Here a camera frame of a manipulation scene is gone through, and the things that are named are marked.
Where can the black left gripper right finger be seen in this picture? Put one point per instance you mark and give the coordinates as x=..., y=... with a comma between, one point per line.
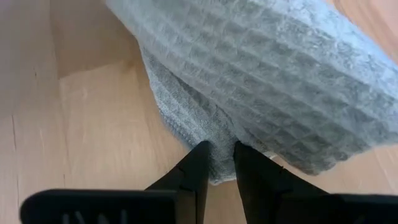
x=295, y=208

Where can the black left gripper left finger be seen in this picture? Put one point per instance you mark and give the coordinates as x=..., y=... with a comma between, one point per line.
x=155, y=208

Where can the grey waffle microfiber towel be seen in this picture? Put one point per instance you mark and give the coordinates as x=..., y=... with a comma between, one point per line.
x=264, y=77

